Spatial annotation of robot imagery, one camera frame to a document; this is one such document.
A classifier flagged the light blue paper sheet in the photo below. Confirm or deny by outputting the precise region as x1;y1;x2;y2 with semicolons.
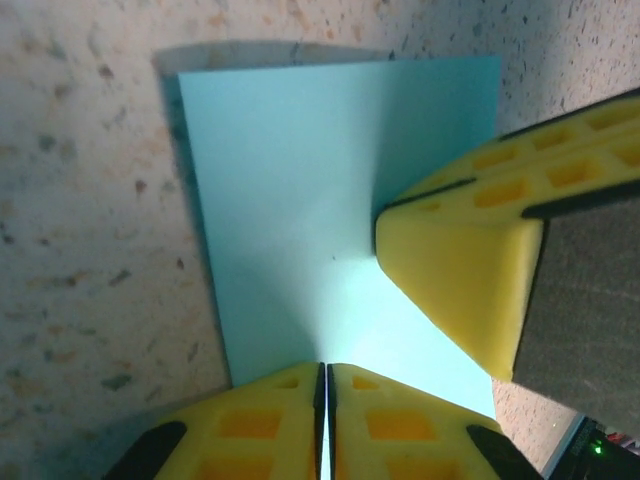
155;44;503;480

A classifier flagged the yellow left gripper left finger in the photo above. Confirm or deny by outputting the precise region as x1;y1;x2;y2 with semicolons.
102;361;326;480

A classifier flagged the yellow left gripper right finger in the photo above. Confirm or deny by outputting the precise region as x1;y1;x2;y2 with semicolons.
326;362;546;480

